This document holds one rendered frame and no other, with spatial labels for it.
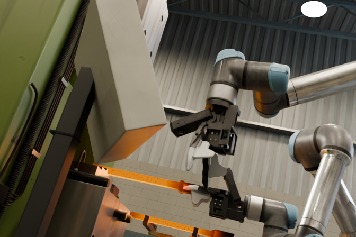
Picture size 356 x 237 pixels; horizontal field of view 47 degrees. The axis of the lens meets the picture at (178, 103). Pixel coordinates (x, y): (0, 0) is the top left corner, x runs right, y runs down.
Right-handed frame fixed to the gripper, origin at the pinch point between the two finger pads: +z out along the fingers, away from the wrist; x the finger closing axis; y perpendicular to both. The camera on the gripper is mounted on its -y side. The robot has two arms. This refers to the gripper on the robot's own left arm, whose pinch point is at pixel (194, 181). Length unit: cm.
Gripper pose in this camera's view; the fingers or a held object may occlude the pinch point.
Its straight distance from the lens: 98.7
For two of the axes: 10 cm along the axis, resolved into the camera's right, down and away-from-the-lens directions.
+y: 9.1, 0.7, -4.0
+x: 3.3, 4.6, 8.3
